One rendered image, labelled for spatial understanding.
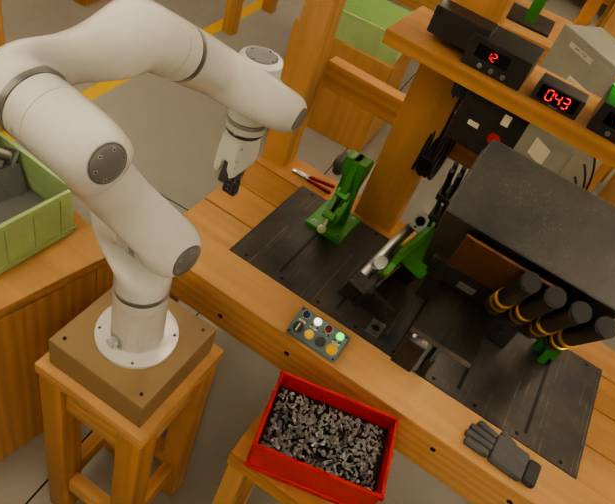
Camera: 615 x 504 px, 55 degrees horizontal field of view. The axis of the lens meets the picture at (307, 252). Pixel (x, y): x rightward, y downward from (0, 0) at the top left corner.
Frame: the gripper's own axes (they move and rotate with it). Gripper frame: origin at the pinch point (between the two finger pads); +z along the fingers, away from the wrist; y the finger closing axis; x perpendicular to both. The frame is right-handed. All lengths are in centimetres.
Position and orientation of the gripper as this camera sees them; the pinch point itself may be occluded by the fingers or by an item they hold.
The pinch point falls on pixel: (231, 185)
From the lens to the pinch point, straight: 132.2
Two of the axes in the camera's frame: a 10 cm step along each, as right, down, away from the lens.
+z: -2.7, 6.7, 6.9
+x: 8.2, 5.3, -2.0
